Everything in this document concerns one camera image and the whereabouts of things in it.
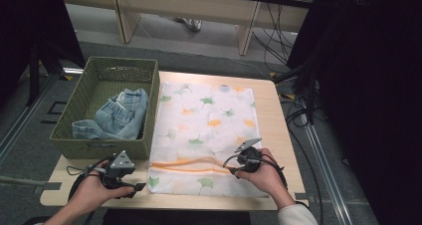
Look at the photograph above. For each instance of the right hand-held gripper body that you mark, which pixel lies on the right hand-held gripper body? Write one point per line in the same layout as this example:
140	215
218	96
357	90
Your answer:
249	160

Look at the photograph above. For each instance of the person's right hand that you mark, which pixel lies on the person's right hand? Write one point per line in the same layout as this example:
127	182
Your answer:
268	180

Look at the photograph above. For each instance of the grey shoe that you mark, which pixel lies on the grey shoe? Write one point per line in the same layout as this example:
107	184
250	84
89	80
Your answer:
190	23

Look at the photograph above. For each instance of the person's left hand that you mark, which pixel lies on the person's left hand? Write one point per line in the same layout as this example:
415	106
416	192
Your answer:
89	191

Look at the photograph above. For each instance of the light blue jeans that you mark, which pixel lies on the light blue jeans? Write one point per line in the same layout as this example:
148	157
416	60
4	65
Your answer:
116	117

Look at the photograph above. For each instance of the black metal stand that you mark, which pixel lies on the black metal stand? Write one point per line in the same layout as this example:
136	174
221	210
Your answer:
33	72

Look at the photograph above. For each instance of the light wooden bench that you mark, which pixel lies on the light wooden bench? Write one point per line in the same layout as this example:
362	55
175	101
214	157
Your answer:
185	6

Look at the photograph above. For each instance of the white leaf-print mesh laundry bag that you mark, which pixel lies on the white leaf-print mesh laundry bag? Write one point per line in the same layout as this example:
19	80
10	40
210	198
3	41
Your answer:
199	125

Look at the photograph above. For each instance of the metal floor rail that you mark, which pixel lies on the metal floor rail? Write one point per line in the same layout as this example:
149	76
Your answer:
23	118
326	172

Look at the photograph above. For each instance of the green woven basket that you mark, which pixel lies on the green woven basket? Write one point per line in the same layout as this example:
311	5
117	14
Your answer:
99	85

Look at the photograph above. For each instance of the person's dark clothing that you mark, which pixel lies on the person's dark clothing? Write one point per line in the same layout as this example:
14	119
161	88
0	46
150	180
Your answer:
175	217

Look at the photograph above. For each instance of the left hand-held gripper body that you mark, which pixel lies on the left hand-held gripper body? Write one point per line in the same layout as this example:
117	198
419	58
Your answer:
116	170

